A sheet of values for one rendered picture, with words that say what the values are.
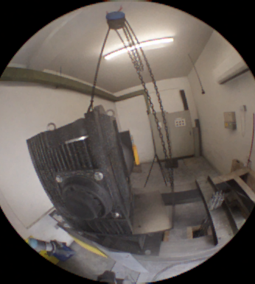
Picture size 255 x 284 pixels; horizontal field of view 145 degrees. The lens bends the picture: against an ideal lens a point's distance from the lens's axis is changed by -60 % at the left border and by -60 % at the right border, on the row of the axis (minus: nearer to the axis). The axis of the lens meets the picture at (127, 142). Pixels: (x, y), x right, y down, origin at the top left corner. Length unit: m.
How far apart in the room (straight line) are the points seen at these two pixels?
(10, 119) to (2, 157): 0.46
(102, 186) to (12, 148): 1.26
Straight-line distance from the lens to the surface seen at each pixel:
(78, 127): 0.39
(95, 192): 0.40
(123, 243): 0.96
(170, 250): 0.91
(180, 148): 3.54
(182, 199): 1.53
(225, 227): 1.06
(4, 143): 1.47
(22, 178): 1.48
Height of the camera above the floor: 1.53
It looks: 9 degrees down
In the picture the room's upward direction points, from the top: 13 degrees counter-clockwise
